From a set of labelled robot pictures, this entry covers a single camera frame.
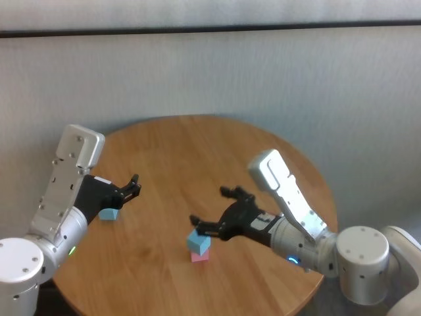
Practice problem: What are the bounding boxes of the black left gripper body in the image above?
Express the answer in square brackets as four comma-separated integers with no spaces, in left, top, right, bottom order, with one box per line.
[73,174,125,228]

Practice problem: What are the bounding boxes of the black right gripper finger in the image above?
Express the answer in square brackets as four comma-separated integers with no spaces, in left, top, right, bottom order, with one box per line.
[189,214,223,238]
[220,186,257,203]

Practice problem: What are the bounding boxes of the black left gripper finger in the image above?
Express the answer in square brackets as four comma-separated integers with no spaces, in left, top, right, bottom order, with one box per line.
[117,173,140,192]
[114,184,143,207]

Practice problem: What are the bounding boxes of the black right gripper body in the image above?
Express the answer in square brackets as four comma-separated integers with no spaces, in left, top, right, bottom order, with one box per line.
[218,196,284,248]

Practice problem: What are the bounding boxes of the blue foam cube block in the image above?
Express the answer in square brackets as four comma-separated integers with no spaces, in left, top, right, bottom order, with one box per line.
[186,228,212,255]
[98,207,119,222]

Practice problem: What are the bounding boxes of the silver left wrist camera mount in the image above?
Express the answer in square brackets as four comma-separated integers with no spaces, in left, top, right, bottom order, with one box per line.
[31,124,107,248]

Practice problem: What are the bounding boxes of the black wall rail strip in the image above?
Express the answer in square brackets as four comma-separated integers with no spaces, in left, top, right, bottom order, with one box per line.
[0,19,421,40]

